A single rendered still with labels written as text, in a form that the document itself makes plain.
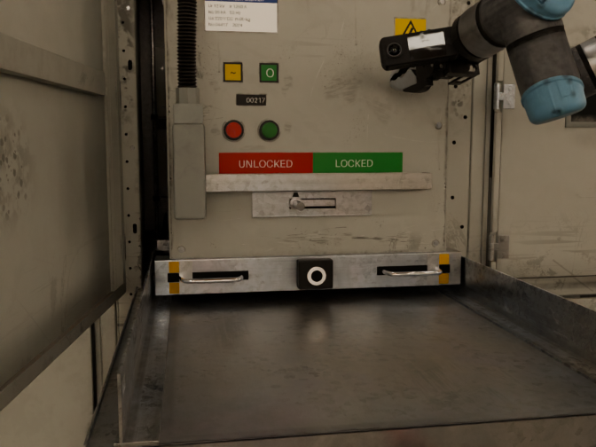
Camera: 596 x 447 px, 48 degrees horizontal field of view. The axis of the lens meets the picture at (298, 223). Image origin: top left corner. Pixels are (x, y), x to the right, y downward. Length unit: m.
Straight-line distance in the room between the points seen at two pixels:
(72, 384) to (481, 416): 0.84
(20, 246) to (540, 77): 0.68
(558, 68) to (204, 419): 0.60
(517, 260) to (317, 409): 0.81
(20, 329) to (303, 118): 0.56
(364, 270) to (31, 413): 0.67
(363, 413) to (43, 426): 0.81
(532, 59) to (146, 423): 0.63
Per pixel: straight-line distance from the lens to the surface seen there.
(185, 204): 1.03
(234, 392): 0.76
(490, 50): 1.00
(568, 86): 0.92
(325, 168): 1.16
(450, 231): 1.39
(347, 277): 1.18
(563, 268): 1.49
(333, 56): 1.17
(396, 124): 1.19
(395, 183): 1.15
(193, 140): 1.02
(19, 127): 0.90
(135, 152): 1.28
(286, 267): 1.15
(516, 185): 1.42
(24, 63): 0.88
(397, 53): 1.03
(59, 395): 1.36
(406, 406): 0.73
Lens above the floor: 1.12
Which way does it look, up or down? 7 degrees down
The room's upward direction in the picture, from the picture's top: straight up
